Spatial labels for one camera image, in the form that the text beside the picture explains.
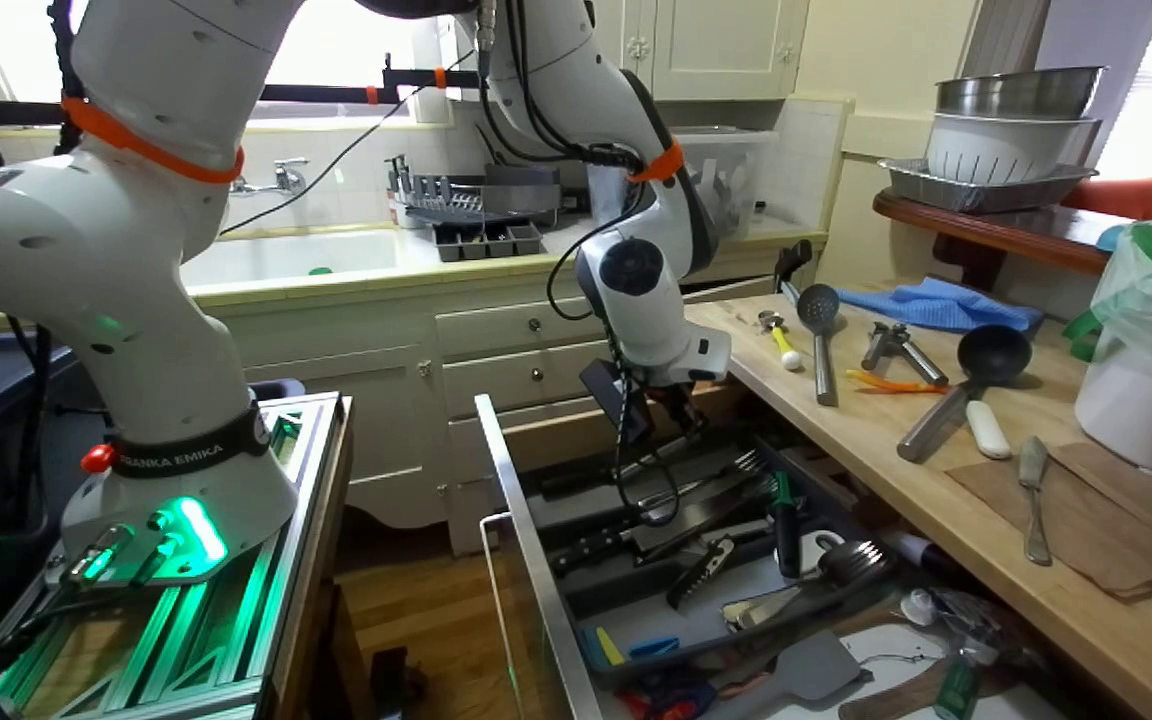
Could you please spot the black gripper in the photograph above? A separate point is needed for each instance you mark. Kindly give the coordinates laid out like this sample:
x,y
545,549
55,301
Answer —
x,y
626,399

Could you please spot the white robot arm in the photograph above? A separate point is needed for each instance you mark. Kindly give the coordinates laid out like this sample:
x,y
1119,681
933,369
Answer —
x,y
93,247

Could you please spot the open wooden drawer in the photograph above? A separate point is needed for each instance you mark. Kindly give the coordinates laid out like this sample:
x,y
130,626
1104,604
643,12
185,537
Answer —
x,y
936,646

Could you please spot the black round ladle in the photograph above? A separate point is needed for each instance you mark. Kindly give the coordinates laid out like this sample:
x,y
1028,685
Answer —
x,y
989,357

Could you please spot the green black peeler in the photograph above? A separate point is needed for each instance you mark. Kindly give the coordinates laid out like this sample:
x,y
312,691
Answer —
x,y
784,526

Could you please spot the grey cutlery tray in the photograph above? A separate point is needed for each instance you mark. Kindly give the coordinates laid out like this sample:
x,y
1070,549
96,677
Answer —
x,y
703,589

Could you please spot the blue cloth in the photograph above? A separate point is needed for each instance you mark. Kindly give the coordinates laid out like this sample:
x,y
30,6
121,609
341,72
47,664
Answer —
x,y
944,306

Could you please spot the grey spatula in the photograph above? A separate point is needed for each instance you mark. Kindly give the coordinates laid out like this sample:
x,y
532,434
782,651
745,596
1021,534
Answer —
x,y
809,677

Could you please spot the white sink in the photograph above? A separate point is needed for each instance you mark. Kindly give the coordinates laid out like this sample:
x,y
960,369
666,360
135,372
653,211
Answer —
x,y
309,256

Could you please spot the metal bowl stack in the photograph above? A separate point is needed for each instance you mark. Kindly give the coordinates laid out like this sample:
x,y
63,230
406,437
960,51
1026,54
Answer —
x,y
1003,141

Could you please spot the wooden cutting board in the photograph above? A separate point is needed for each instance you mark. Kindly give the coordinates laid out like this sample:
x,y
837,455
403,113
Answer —
x,y
1088,519

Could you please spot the orange handled tool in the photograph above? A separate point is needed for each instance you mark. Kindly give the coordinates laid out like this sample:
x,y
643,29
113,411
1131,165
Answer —
x,y
877,386

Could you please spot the white handled knife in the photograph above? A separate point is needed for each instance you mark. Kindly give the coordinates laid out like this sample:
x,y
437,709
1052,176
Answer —
x,y
985,431

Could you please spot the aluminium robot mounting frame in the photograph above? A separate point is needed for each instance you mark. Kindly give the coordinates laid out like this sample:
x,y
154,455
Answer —
x,y
236,646

